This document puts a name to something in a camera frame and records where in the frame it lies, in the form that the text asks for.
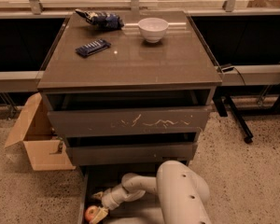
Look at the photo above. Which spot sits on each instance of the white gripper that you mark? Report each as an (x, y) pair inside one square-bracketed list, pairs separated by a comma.
[(109, 200)]

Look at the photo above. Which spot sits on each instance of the red apple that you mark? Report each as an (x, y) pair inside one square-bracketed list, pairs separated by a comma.
[(90, 212)]

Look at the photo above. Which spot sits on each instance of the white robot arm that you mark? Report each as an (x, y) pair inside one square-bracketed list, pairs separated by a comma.
[(181, 194)]

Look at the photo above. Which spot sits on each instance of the grey bottom drawer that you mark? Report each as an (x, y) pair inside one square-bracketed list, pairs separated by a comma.
[(146, 210)]

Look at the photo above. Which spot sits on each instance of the grey drawer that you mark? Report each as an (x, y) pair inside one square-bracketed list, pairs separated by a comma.
[(127, 113), (142, 148), (146, 210)]

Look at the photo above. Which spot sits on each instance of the grey middle drawer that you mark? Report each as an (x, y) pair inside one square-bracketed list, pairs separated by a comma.
[(142, 148)]

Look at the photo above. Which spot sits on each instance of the grey top drawer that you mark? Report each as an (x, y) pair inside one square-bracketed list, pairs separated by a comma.
[(127, 113)]

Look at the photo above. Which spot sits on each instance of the grey drawer cabinet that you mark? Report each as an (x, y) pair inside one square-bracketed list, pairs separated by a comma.
[(178, 62)]

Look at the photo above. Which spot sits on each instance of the open cardboard box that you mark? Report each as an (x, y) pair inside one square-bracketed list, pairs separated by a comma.
[(45, 151)]

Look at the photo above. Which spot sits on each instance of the dark blue snack bar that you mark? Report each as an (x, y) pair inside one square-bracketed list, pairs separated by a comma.
[(92, 48)]

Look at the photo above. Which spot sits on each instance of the black wheeled stand leg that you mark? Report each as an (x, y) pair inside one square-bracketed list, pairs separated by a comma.
[(220, 103)]

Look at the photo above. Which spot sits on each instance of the white ceramic bowl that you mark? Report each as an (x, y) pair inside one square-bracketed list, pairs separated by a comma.
[(153, 29)]

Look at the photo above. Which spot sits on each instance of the blue chip bag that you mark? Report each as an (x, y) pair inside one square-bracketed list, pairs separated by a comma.
[(102, 19)]

